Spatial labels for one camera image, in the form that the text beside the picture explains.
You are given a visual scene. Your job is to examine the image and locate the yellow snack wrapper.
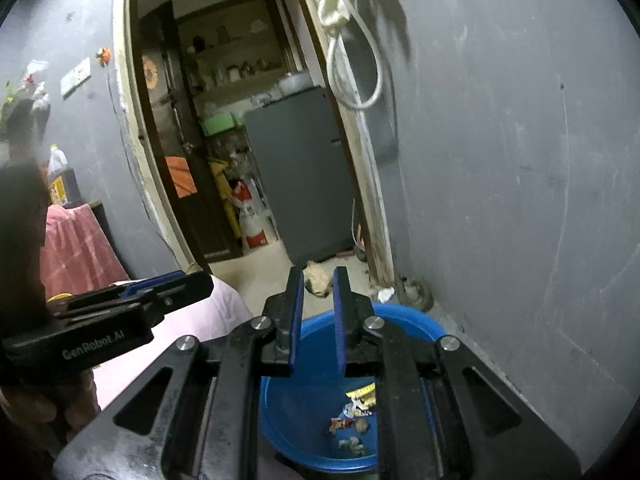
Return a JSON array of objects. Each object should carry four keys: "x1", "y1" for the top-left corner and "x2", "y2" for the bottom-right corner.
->
[{"x1": 346, "y1": 382, "x2": 376, "y2": 411}]

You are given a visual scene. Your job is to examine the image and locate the white wrapper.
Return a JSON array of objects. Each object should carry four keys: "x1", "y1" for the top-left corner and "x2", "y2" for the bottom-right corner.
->
[{"x1": 338, "y1": 437, "x2": 367, "y2": 457}]

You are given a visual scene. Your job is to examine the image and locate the red wrapper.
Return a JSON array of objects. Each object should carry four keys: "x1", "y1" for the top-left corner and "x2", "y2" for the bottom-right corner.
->
[{"x1": 329, "y1": 418, "x2": 354, "y2": 436}]

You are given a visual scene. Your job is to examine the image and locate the person left hand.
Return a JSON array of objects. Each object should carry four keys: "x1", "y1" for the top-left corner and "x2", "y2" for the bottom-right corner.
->
[{"x1": 1, "y1": 370, "x2": 101, "y2": 456}]

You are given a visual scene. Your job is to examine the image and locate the yellow plastic bowl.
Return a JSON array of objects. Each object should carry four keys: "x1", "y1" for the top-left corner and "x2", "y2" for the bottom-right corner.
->
[{"x1": 47, "y1": 292, "x2": 73, "y2": 302}]

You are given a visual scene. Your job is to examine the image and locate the red plaid cloth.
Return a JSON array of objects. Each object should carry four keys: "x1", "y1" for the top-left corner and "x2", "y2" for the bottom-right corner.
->
[{"x1": 40, "y1": 205, "x2": 129, "y2": 299}]

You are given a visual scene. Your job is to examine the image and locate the pink floral quilted cloth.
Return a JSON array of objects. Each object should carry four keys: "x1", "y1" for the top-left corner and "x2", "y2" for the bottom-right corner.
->
[{"x1": 94, "y1": 275, "x2": 252, "y2": 408}]

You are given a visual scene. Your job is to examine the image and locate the blue plastic bucket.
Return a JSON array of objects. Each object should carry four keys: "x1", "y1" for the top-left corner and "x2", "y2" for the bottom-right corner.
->
[{"x1": 260, "y1": 295, "x2": 445, "y2": 479}]

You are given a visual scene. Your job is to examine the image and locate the large oil jug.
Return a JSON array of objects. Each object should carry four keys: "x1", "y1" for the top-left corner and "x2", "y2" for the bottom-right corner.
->
[{"x1": 47, "y1": 144, "x2": 82, "y2": 208}]

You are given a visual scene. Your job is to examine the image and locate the red white sack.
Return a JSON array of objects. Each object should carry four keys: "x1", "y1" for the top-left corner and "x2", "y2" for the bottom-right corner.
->
[{"x1": 232, "y1": 179, "x2": 270, "y2": 249}]

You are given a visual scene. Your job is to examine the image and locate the green box on shelf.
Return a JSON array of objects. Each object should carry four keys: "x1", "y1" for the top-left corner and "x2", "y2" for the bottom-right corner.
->
[{"x1": 201, "y1": 112, "x2": 238, "y2": 136}]

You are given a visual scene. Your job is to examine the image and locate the grey cabinet appliance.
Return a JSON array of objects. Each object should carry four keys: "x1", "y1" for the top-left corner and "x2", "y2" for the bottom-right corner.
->
[{"x1": 244, "y1": 87, "x2": 354, "y2": 266}]

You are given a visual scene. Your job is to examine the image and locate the metal pot on cabinet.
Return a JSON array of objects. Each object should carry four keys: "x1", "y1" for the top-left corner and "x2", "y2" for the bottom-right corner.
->
[{"x1": 277, "y1": 70, "x2": 314, "y2": 96}]

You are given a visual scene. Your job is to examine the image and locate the white wall switch plate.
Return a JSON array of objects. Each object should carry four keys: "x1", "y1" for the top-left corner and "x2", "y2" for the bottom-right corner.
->
[{"x1": 60, "y1": 58, "x2": 91, "y2": 99}]

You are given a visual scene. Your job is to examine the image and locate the orange wall hook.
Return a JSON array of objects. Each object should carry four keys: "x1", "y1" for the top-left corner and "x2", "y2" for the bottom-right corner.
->
[{"x1": 96, "y1": 47, "x2": 112, "y2": 67}]

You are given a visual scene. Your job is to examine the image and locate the white hose loop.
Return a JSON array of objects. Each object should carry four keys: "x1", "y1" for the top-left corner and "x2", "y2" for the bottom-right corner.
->
[{"x1": 325, "y1": 0, "x2": 385, "y2": 111}]

